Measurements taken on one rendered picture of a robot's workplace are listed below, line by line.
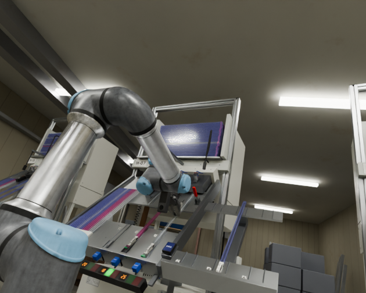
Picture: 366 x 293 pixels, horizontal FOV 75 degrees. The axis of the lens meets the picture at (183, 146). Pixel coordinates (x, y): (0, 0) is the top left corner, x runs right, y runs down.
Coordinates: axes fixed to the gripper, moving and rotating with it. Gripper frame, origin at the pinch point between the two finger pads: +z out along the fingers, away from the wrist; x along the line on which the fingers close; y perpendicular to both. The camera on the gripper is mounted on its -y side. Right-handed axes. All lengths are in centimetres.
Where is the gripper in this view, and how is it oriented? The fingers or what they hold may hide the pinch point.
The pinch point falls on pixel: (175, 215)
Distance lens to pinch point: 126.7
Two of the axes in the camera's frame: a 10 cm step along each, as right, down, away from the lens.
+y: 3.9, -5.5, 7.4
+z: 2.7, 8.4, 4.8
